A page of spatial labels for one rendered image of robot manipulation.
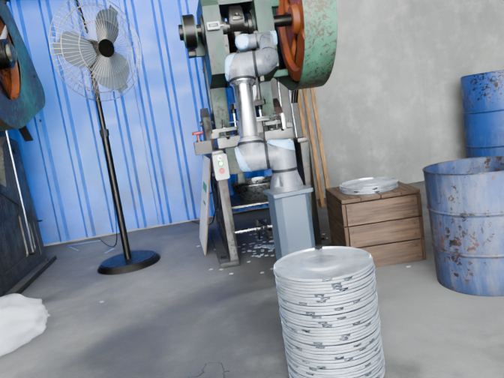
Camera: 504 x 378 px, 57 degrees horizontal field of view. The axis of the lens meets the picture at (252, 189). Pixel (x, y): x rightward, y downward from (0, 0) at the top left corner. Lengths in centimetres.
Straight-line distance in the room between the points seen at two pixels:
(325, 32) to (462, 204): 118
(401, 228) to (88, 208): 258
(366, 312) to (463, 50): 366
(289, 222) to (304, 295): 81
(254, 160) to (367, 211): 60
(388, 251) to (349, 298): 106
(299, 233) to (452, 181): 67
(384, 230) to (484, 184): 61
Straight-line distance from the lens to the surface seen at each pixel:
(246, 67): 212
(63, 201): 405
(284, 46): 317
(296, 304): 133
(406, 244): 234
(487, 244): 192
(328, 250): 151
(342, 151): 418
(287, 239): 206
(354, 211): 223
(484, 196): 187
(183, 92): 391
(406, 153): 443
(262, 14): 276
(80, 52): 276
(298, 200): 204
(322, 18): 255
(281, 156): 203
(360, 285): 130
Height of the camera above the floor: 79
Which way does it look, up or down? 9 degrees down
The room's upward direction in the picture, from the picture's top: 8 degrees counter-clockwise
